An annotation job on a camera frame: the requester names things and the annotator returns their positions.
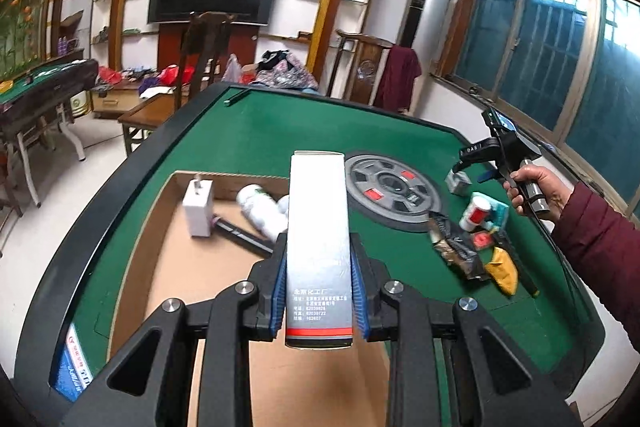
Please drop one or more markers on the dark wooden chair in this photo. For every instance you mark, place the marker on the dark wooden chair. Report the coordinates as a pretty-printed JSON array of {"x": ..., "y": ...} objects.
[{"x": 200, "y": 42}]

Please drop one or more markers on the floral cloth bundle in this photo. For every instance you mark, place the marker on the floral cloth bundle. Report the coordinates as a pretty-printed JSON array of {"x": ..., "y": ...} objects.
[{"x": 287, "y": 74}]

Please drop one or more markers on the round grey control panel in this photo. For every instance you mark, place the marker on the round grey control panel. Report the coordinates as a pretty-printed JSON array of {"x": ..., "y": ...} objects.
[{"x": 365, "y": 179}]

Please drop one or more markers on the small red packet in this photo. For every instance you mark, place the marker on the small red packet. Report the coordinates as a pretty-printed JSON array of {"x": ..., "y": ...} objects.
[{"x": 483, "y": 240}]

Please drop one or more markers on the folding mahjong table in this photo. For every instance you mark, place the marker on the folding mahjong table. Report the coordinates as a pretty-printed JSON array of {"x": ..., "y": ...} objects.
[{"x": 40, "y": 82}]

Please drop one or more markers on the white bucket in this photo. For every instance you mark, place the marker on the white bucket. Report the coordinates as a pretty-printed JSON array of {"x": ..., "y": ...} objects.
[{"x": 80, "y": 104}]

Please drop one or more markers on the white bottle green red label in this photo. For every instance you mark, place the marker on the white bottle green red label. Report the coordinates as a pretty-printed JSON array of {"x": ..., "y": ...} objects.
[{"x": 257, "y": 212}]

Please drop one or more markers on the small grey box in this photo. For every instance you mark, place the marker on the small grey box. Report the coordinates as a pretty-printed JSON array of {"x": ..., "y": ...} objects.
[{"x": 457, "y": 183}]

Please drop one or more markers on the grey carton red end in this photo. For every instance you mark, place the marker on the grey carton red end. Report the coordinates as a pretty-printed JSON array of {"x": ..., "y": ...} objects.
[{"x": 317, "y": 232}]

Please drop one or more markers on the dark snack packet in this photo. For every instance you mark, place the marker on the dark snack packet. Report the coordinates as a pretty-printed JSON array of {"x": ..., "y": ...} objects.
[{"x": 455, "y": 247}]

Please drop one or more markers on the blue white carton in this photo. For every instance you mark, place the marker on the blue white carton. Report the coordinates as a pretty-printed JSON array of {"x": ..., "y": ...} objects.
[{"x": 72, "y": 362}]

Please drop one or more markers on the teal tissue packet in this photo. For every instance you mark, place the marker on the teal tissue packet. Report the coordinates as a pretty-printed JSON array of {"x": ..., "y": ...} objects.
[{"x": 500, "y": 214}]

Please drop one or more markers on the brown carved wooden chair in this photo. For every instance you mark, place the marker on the brown carved wooden chair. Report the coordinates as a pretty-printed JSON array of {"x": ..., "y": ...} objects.
[{"x": 365, "y": 72}]

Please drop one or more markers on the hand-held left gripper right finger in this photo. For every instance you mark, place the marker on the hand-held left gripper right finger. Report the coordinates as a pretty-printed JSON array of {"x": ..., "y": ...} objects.
[{"x": 360, "y": 292}]

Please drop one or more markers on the yellow snack packet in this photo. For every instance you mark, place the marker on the yellow snack packet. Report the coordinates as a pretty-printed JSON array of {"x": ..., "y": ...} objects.
[{"x": 502, "y": 269}]

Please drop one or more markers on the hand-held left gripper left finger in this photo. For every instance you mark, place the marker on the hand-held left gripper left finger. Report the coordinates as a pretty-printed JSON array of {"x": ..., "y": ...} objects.
[{"x": 280, "y": 287}]

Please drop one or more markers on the black marker pink ends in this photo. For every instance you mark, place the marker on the black marker pink ends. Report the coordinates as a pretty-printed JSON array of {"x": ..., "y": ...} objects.
[{"x": 240, "y": 234}]

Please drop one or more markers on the red plastic bag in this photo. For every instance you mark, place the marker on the red plastic bag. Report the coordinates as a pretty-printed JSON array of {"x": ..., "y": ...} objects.
[
  {"x": 175, "y": 74},
  {"x": 110, "y": 75}
]

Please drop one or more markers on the person's right hand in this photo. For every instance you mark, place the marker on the person's right hand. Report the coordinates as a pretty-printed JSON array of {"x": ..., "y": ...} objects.
[{"x": 547, "y": 187}]

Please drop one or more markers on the plain white plastic bottle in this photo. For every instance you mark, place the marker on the plain white plastic bottle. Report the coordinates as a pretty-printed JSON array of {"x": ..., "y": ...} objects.
[{"x": 283, "y": 207}]

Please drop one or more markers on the low wooden table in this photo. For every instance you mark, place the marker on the low wooden table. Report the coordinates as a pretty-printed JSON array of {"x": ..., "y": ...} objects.
[{"x": 150, "y": 109}]

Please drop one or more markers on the pale plastic bag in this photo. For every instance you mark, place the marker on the pale plastic bag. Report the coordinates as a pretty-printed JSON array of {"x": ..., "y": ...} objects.
[{"x": 231, "y": 69}]

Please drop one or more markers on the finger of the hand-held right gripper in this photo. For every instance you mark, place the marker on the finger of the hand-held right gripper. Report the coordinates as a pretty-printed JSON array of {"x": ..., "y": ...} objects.
[
  {"x": 487, "y": 177},
  {"x": 459, "y": 164}
]

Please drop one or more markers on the brown framed window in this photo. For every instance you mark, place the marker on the brown framed window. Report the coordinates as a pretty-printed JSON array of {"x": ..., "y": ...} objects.
[{"x": 540, "y": 42}]

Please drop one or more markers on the white power adapter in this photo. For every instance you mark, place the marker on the white power adapter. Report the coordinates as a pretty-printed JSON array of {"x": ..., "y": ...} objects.
[{"x": 197, "y": 212}]

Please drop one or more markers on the silver tower air conditioner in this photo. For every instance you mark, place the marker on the silver tower air conditioner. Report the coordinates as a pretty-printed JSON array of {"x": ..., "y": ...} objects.
[{"x": 425, "y": 12}]

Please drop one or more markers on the shallow cardboard box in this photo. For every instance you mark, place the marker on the shallow cardboard box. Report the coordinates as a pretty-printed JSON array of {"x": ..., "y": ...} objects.
[{"x": 165, "y": 257}]

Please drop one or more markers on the person's right forearm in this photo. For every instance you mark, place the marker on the person's right forearm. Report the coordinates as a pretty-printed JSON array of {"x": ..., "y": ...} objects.
[{"x": 600, "y": 247}]

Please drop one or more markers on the small white jar red label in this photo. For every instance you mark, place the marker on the small white jar red label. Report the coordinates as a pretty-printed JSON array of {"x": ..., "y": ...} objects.
[{"x": 475, "y": 211}]

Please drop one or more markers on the maroon garment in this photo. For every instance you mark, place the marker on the maroon garment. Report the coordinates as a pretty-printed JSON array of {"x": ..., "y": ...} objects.
[{"x": 397, "y": 77}]

